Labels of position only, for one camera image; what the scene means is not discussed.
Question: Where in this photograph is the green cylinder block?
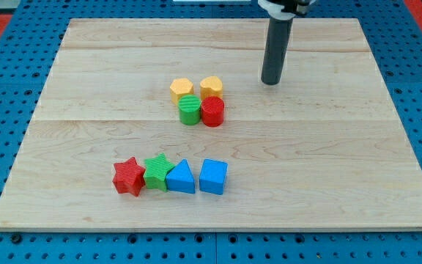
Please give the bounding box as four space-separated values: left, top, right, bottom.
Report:
178 95 201 125

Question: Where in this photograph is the blue cube block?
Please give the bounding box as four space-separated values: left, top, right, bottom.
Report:
199 159 228 195

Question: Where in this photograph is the red star block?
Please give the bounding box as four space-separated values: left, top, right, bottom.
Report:
112 157 146 197

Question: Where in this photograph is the light wooden board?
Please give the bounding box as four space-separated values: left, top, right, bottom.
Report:
0 18 422 232

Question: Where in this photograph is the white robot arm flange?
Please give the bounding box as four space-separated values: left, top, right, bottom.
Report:
257 0 317 21

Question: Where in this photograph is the blue triangle block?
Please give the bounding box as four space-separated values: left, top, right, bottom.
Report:
166 159 196 194

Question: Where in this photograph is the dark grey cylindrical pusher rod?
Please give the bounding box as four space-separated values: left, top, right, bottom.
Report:
261 18 292 85

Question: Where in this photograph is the yellow heart block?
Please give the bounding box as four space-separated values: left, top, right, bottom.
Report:
200 76 223 100

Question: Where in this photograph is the green star block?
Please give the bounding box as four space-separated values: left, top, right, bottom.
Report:
144 153 175 192

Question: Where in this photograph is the yellow hexagon block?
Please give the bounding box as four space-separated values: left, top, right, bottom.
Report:
169 78 194 105

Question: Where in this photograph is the red cylinder block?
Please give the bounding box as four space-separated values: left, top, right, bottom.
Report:
201 96 225 127

